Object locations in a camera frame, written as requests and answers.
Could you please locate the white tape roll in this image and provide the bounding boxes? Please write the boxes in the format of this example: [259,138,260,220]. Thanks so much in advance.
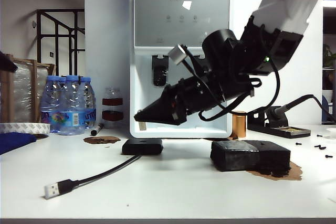
[0,122,51,136]

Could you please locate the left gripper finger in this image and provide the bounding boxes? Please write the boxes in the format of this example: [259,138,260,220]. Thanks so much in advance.
[0,51,18,73]

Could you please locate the clear water bottle blue cap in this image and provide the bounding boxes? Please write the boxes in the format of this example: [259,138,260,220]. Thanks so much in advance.
[58,75,88,136]
[78,77,97,131]
[40,75,64,134]
[59,76,68,96]

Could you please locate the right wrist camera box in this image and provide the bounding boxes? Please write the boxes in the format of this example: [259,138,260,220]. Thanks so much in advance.
[167,44,188,66]

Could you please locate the white plastic piece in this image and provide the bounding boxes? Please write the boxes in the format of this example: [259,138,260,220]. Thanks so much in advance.
[322,127,336,140]

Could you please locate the clear bottle red bands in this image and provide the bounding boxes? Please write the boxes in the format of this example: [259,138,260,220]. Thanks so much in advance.
[101,87,124,130]

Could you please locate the black stair railing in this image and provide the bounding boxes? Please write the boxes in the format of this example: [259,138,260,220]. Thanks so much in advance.
[36,9,86,78]

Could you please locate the black soldering iron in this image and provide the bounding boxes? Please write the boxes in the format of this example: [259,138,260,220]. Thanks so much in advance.
[267,94,336,123]

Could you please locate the gold metal cylinder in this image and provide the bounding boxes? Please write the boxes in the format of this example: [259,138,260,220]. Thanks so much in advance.
[232,114,247,138]

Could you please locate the blue background object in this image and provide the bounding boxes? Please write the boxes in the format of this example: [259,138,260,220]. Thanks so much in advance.
[322,94,329,125]

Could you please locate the black marker pen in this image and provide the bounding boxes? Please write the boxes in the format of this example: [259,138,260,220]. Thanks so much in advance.
[90,123,104,137]

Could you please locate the black USB hub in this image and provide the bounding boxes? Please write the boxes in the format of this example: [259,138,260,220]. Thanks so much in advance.
[121,140,164,156]

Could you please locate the black sponge block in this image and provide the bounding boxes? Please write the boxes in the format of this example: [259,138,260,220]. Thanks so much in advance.
[210,140,292,173]

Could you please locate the wooden frame with plastic wrap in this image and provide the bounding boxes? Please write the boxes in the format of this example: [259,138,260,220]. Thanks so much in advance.
[0,54,57,125]

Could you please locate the black soldering iron stand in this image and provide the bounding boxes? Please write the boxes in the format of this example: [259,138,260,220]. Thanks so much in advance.
[247,105,312,140]

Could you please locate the black USB hub cable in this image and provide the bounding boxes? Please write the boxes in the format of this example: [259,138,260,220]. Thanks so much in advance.
[44,154,143,200]

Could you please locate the white AUX water dispenser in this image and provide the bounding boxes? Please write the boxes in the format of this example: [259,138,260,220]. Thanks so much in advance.
[129,0,234,140]

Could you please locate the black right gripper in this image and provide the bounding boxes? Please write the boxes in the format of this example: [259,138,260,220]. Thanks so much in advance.
[133,72,226,127]

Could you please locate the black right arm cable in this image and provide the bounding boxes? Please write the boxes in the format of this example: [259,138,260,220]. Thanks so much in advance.
[183,23,280,123]

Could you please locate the blue cloth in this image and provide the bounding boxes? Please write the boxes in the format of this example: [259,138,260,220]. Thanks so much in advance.
[0,132,38,156]

